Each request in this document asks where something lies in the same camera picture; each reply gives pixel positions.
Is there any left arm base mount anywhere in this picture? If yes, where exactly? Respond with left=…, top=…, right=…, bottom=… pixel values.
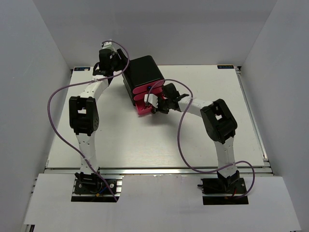
left=71, top=173, right=122, bottom=203

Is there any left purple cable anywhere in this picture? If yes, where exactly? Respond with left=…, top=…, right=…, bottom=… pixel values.
left=47, top=41, right=132, bottom=201

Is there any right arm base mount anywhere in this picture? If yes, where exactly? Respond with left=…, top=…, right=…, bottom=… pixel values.
left=197, top=178, right=249, bottom=205

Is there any blue label sticker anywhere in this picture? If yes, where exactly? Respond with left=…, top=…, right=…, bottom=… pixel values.
left=73, top=67, right=90, bottom=72
left=217, top=65, right=234, bottom=69

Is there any purple cable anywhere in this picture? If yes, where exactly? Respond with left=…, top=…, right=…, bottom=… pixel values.
left=47, top=41, right=132, bottom=201
left=147, top=78, right=256, bottom=198

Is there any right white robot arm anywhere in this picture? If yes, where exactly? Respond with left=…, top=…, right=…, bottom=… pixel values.
left=144, top=83, right=239, bottom=193

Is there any blue label sticker right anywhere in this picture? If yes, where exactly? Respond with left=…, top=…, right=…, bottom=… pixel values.
left=217, top=65, right=234, bottom=69

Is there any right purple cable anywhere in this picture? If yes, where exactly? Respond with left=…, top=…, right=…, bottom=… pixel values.
left=147, top=78, right=256, bottom=198

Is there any black pink drawer organizer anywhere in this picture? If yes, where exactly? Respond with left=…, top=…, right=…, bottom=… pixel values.
left=123, top=55, right=164, bottom=116

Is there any blue label sticker left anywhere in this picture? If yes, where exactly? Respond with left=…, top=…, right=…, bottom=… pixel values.
left=73, top=67, right=90, bottom=72

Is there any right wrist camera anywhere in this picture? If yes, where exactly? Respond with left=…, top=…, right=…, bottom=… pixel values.
left=144, top=93, right=158, bottom=108

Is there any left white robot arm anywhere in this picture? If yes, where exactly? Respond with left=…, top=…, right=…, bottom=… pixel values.
left=69, top=46, right=129, bottom=193

